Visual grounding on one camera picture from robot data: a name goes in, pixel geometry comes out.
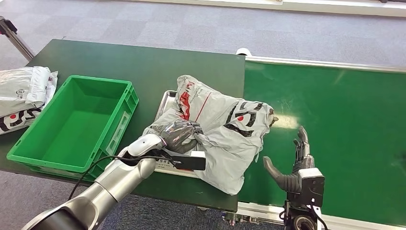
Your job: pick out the white plastic mailer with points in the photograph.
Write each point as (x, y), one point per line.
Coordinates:
(38, 84)

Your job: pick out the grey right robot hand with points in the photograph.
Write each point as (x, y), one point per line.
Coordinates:
(288, 182)

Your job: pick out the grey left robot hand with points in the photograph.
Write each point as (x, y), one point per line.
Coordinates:
(179, 136)

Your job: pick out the metal stand leg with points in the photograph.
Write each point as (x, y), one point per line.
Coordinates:
(16, 39)

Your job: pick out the conveyor underside bracket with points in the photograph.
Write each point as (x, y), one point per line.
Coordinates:
(236, 218)

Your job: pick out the grey package black print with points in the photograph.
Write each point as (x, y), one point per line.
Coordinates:
(12, 95)

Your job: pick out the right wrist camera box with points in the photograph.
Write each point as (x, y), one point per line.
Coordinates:
(312, 187)

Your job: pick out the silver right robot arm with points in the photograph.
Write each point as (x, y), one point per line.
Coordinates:
(299, 220)

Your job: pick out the green conveyor belt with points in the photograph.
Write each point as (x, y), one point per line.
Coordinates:
(349, 101)

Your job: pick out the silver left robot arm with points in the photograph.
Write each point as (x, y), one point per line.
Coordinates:
(111, 184)

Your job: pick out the white conveyor roller cap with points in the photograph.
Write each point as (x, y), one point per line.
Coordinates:
(243, 51)

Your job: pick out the green plastic crate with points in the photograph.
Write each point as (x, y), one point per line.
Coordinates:
(73, 133)

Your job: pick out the grey plastic package red print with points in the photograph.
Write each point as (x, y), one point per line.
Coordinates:
(222, 149)

